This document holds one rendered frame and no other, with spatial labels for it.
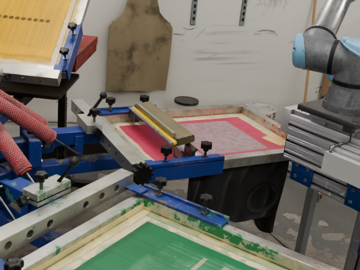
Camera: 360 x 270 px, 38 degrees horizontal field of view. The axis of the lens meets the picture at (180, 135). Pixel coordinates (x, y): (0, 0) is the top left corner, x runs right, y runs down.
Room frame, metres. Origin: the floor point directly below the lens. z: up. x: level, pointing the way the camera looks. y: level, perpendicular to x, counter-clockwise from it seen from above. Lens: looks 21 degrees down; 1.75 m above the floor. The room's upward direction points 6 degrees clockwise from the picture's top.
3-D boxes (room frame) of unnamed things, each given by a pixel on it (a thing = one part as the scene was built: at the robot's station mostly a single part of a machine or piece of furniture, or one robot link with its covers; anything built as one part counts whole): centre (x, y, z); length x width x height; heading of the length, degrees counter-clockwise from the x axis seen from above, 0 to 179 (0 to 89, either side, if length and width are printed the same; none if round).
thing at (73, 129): (1.80, 0.39, 1.02); 0.17 x 0.06 x 0.05; 119
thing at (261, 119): (2.07, -0.10, 0.97); 0.79 x 0.58 x 0.04; 119
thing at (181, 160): (1.71, -0.03, 0.97); 0.30 x 0.05 x 0.07; 119
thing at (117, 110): (2.20, 0.24, 0.97); 0.30 x 0.05 x 0.07; 119
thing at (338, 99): (1.69, -0.54, 1.31); 0.15 x 0.15 x 0.10
